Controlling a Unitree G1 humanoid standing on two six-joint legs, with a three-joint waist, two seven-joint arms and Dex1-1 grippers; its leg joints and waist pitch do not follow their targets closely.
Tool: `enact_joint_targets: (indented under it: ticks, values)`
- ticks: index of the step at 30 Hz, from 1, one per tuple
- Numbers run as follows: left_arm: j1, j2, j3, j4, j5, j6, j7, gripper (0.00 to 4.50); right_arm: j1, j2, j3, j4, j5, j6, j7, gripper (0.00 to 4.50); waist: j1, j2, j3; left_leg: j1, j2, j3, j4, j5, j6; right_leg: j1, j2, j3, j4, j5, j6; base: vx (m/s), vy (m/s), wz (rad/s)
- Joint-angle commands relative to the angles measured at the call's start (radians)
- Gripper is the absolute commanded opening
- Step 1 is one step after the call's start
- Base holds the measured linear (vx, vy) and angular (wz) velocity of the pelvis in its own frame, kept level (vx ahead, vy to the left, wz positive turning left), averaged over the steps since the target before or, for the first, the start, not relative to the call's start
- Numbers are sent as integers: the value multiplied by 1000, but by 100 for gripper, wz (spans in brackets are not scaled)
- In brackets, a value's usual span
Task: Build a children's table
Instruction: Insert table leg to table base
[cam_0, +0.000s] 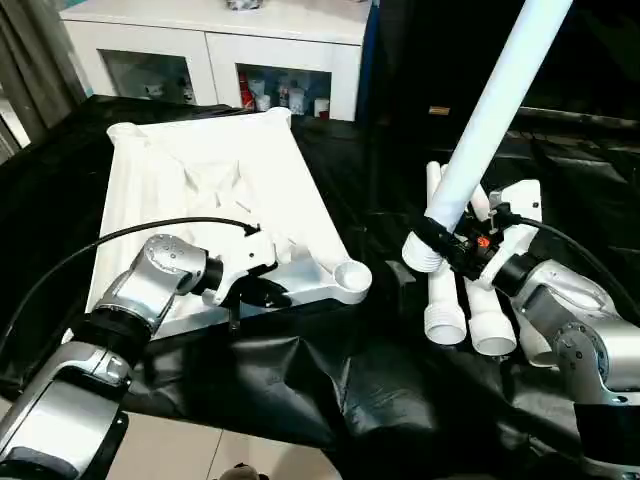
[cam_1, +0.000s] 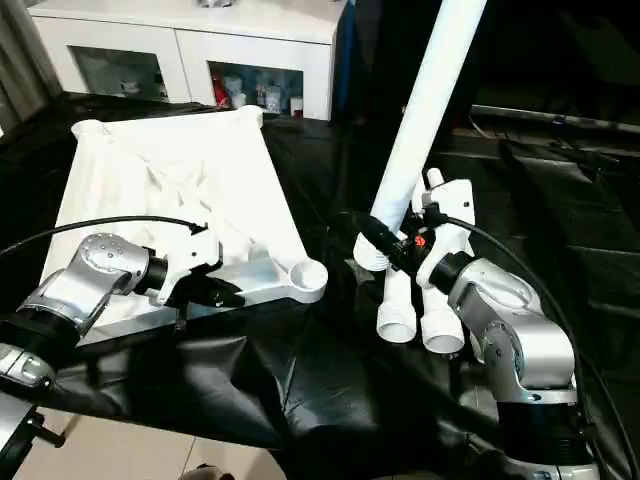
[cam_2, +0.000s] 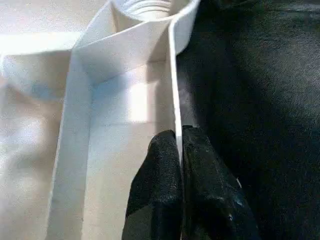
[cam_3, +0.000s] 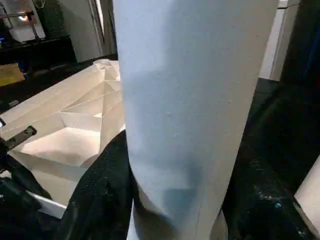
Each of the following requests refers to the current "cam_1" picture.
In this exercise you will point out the black work mat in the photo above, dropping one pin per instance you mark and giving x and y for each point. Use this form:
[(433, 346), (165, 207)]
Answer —
[(300, 400)]

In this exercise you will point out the white table top frame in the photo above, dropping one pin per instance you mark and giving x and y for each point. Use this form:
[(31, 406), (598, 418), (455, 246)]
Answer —
[(170, 180)]

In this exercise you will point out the white glass-door cabinet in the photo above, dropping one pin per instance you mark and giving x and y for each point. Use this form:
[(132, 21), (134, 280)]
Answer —
[(180, 40)]

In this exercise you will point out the white plastic table leg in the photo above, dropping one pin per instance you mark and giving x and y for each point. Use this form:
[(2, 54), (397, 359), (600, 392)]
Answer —
[(442, 322), (430, 100), (397, 305)]

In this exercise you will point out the grey curtain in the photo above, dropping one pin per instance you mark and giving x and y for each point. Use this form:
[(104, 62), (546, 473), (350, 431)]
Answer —
[(20, 50)]

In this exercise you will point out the black metal rail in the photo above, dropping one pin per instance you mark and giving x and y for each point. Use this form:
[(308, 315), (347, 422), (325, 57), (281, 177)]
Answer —
[(560, 118)]

